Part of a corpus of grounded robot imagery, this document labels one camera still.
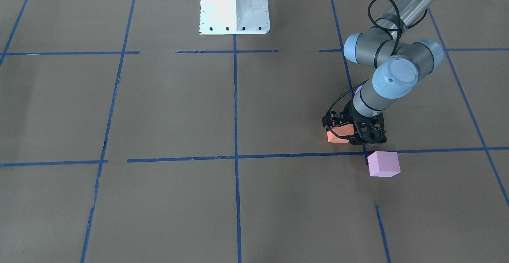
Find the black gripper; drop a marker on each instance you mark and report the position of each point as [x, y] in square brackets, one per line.
[349, 116]

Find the orange foam cube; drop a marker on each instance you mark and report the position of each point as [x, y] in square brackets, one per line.
[340, 134]

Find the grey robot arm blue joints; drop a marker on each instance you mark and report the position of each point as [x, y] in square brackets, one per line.
[398, 66]

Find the pink foam cube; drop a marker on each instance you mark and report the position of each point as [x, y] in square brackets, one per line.
[384, 164]

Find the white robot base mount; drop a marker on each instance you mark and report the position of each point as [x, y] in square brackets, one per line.
[234, 17]

